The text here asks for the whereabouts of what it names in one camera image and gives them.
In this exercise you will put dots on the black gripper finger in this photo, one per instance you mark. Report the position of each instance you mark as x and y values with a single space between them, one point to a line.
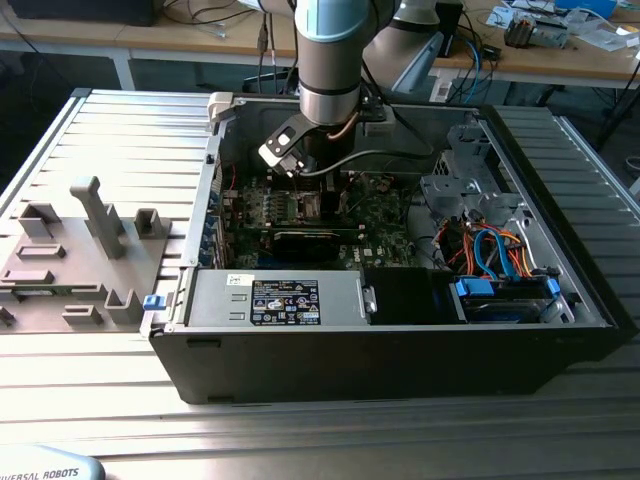
331 197

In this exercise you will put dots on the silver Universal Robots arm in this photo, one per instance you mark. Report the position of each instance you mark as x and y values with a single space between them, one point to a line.
330 70

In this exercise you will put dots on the CPU socket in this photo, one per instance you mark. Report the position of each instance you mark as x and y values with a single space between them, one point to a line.
310 219

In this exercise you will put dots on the CPU cooler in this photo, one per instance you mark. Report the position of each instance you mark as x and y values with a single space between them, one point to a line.
520 32

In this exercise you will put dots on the silver coin battery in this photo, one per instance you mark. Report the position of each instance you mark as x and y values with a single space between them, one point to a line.
382 186

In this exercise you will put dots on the black graphics card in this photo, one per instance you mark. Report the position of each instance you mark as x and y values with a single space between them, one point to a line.
305 245

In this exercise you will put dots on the green motherboard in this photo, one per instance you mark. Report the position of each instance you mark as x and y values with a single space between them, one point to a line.
380 225

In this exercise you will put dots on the white motherboard sticker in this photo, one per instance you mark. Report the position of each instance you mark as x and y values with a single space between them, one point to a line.
369 251

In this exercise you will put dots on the pale grey slanted panel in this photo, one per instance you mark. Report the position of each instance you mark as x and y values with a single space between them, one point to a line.
420 65

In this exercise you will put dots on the grey metal disk bay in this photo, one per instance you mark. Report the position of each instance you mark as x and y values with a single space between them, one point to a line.
450 192

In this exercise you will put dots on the beige case latch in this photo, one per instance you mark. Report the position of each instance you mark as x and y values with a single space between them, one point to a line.
220 105

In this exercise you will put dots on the grey power supply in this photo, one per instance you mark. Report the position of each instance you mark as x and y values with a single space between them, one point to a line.
220 300

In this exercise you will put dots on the hard disk in blue carrier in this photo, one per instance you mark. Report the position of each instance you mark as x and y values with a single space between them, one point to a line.
472 289

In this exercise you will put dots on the black open PC case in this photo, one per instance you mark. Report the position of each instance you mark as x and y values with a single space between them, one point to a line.
350 365

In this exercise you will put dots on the blue case latch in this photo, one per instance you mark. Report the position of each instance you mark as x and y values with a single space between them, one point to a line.
154 303

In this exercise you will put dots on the grey parts rack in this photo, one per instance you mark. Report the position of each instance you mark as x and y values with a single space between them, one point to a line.
125 280

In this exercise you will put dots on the black box on desk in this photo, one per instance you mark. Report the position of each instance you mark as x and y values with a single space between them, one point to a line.
85 12

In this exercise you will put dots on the blue box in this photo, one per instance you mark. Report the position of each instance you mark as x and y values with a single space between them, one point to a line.
585 6

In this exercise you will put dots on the green RAM stick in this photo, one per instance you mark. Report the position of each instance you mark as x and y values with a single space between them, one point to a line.
32 292

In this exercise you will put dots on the pale blue teach pendant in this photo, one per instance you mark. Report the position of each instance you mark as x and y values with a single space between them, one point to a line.
50 467

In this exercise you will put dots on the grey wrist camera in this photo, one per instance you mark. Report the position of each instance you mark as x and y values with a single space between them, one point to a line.
380 127

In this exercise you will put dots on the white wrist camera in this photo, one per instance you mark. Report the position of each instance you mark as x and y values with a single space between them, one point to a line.
270 156

